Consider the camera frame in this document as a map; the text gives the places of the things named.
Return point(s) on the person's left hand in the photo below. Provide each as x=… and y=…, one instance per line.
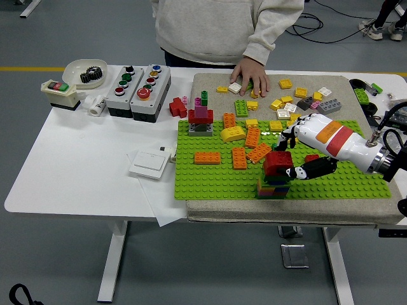
x=251, y=71

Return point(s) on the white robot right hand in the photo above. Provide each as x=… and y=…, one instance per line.
x=318, y=133

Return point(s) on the red curved toy brick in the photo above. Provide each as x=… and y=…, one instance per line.
x=280, y=158

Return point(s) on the person's left forearm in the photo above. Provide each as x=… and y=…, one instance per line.
x=264, y=44

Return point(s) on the light green long brick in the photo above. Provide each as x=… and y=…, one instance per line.
x=249, y=85

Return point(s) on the magenta square toy brick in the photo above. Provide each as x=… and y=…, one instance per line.
x=313, y=114

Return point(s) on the white square toy brick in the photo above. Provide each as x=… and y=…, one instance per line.
x=324, y=91
x=290, y=107
x=283, y=114
x=234, y=88

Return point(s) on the red square toy brick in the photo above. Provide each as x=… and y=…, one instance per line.
x=311, y=158

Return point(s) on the small pink toy brick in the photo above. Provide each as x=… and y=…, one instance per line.
x=184, y=100
x=314, y=105

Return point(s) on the light grey long brick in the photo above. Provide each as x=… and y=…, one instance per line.
x=329, y=107

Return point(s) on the dark grey toy brick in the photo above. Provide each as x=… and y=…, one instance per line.
x=304, y=103

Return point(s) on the light green wide brick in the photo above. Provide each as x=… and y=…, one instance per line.
x=241, y=108

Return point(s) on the orange long toy brick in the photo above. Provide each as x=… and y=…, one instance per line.
x=207, y=158
x=229, y=120
x=259, y=152
x=252, y=137
x=239, y=159

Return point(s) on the yellow curved toy brick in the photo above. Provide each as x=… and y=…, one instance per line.
x=233, y=134

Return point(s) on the red pink grey brick tower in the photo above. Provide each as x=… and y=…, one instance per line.
x=200, y=117

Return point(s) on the multicolour brick tower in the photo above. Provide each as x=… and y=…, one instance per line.
x=273, y=190

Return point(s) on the red cross-shaped brick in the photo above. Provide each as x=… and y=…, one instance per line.
x=177, y=108

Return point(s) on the green toy baseplate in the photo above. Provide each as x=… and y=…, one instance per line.
x=216, y=181

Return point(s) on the black flat part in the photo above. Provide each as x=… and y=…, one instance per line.
x=372, y=120

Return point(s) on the black roll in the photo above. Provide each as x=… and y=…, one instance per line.
x=352, y=84

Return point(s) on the silver metal part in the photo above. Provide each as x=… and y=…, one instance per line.
x=369, y=87

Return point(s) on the small green block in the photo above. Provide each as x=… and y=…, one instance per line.
x=377, y=86

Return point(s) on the black electronic module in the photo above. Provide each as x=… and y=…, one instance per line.
x=401, y=118

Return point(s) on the silver floor socket plate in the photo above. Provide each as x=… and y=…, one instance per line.
x=289, y=232
x=294, y=255

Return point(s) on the grey emergency-stop control box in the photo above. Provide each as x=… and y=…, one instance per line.
x=149, y=105

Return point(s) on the white small adapter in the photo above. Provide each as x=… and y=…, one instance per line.
x=171, y=155

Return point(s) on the bystander person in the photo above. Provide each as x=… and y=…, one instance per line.
x=376, y=31

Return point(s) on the grey-brown mat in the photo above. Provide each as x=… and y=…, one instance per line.
x=222, y=211

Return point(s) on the black table control panel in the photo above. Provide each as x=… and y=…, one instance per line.
x=392, y=233

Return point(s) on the grey four-button control box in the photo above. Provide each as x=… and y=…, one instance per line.
x=122, y=98

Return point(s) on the white pipe fitting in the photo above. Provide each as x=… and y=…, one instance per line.
x=97, y=106

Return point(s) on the white paper sheet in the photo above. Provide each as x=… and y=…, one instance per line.
x=162, y=203

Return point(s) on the black gear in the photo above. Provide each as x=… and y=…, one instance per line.
x=90, y=76

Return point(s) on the white bowl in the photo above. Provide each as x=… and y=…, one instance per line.
x=73, y=70

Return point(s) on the white table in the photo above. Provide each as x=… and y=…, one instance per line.
x=79, y=159

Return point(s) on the white desk leg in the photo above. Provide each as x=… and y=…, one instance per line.
x=30, y=8

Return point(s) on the white wall switch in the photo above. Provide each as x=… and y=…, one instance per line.
x=147, y=165

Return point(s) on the white red-green switch box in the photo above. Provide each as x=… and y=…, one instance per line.
x=60, y=97

